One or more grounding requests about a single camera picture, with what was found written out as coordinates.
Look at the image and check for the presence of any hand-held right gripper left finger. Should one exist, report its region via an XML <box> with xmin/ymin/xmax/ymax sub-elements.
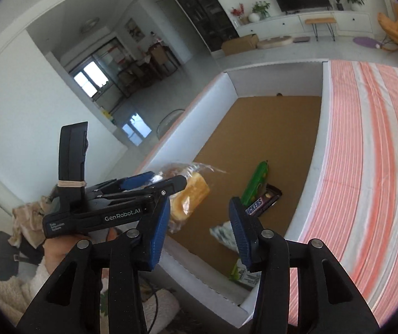
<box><xmin>16</xmin><ymin>197</ymin><xmax>171</xmax><ymax>334</ymax></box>

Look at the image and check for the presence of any green plant in white vase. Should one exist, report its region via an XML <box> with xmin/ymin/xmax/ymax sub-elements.
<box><xmin>249</xmin><ymin>1</ymin><xmax>271</xmax><ymax>22</ymax></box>

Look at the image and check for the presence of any framed wall picture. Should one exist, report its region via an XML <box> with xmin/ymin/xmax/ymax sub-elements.
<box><xmin>124</xmin><ymin>19</ymin><xmax>146</xmax><ymax>39</ymax></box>

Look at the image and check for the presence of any dark glass display cabinet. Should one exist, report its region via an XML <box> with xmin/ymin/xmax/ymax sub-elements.
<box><xmin>156</xmin><ymin>0</ymin><xmax>240</xmax><ymax>53</ymax></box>

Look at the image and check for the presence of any white television cabinet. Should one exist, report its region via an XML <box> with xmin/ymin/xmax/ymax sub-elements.
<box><xmin>234</xmin><ymin>9</ymin><xmax>374</xmax><ymax>40</ymax></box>

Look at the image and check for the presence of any transparent round chair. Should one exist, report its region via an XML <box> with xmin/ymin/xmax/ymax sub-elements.
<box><xmin>157</xmin><ymin>109</ymin><xmax>186</xmax><ymax>136</ymax></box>

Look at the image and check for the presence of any person's left hand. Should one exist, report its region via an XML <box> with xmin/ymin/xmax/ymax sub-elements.
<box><xmin>43</xmin><ymin>237</ymin><xmax>83</xmax><ymax>277</ymax></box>

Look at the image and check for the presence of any beige crumpled cloth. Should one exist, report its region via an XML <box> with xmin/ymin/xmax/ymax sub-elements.
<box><xmin>9</xmin><ymin>195</ymin><xmax>60</xmax><ymax>247</ymax></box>

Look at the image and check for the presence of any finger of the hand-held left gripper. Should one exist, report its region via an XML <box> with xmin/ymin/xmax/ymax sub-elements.
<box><xmin>84</xmin><ymin>171</ymin><xmax>156</xmax><ymax>195</ymax></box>
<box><xmin>95</xmin><ymin>176</ymin><xmax>188</xmax><ymax>205</ymax></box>

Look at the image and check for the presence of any white cardboard box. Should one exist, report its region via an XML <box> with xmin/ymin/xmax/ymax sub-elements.
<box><xmin>129</xmin><ymin>59</ymin><xmax>332</xmax><ymax>324</ymax></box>

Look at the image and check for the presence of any purple oval mat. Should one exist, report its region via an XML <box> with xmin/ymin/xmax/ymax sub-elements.
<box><xmin>353</xmin><ymin>36</ymin><xmax>382</xmax><ymax>48</ymax></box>

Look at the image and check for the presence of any round ceiling lamp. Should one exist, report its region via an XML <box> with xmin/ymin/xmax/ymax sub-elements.
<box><xmin>81</xmin><ymin>17</ymin><xmax>100</xmax><ymax>32</ymax></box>

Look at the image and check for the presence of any bagged bread loaf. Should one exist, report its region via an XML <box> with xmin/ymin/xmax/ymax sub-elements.
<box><xmin>155</xmin><ymin>162</ymin><xmax>227</xmax><ymax>234</ymax></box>

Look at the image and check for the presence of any brown cardboard box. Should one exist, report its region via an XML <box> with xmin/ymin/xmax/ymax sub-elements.
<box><xmin>222</xmin><ymin>34</ymin><xmax>259</xmax><ymax>56</ymax></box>

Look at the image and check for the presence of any brown chocolate bar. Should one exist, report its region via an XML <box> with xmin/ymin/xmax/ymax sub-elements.
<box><xmin>244</xmin><ymin>184</ymin><xmax>283</xmax><ymax>218</ymax></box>

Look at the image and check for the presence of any white fuzzy blanket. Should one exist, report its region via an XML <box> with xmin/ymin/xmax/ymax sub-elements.
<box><xmin>0</xmin><ymin>268</ymin><xmax>46</xmax><ymax>324</ymax></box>

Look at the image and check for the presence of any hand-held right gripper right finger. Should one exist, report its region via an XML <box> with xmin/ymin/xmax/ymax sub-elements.
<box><xmin>229</xmin><ymin>197</ymin><xmax>382</xmax><ymax>334</ymax></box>

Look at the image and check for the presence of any red flower bouquet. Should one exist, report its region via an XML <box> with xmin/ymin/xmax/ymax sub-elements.
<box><xmin>230</xmin><ymin>3</ymin><xmax>248</xmax><ymax>25</ymax></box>

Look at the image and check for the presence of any dark dining table with chairs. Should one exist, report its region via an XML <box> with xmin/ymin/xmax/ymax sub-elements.
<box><xmin>117</xmin><ymin>43</ymin><xmax>182</xmax><ymax>96</ymax></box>

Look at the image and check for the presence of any orange striped tablecloth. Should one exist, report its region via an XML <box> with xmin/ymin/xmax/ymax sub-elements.
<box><xmin>134</xmin><ymin>60</ymin><xmax>398</xmax><ymax>324</ymax></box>

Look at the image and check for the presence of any green and white snack packet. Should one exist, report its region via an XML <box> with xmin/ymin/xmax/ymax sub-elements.
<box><xmin>209</xmin><ymin>220</ymin><xmax>261</xmax><ymax>288</ymax></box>

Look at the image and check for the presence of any wooden stool with metal legs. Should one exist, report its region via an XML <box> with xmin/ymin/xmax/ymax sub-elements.
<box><xmin>305</xmin><ymin>17</ymin><xmax>337</xmax><ymax>41</ymax></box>

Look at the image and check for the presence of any green sausage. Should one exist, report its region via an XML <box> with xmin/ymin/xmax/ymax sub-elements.
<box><xmin>241</xmin><ymin>160</ymin><xmax>270</xmax><ymax>205</ymax></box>

